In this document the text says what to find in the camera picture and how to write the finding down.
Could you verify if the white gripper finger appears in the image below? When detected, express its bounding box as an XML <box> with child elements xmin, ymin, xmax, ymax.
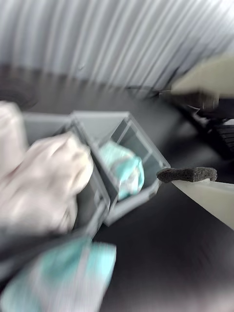
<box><xmin>169</xmin><ymin>56</ymin><xmax>234</xmax><ymax>98</ymax></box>

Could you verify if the white gripper finger foam pad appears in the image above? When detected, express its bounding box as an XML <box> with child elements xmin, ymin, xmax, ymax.
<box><xmin>156</xmin><ymin>166</ymin><xmax>234</xmax><ymax>231</ymax></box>

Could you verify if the teal white sock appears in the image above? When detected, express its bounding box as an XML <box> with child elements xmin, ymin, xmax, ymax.
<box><xmin>0</xmin><ymin>237</ymin><xmax>117</xmax><ymax>312</ymax></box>
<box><xmin>98</xmin><ymin>141</ymin><xmax>145</xmax><ymax>200</ymax></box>

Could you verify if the grey plastic container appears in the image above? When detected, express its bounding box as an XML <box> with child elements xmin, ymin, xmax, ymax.
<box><xmin>21</xmin><ymin>112</ymin><xmax>112</xmax><ymax>234</ymax></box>
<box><xmin>70</xmin><ymin>111</ymin><xmax>171</xmax><ymax>226</ymax></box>

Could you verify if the white pink sock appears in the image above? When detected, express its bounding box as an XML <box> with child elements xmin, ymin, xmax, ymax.
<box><xmin>0</xmin><ymin>101</ymin><xmax>95</xmax><ymax>236</ymax></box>

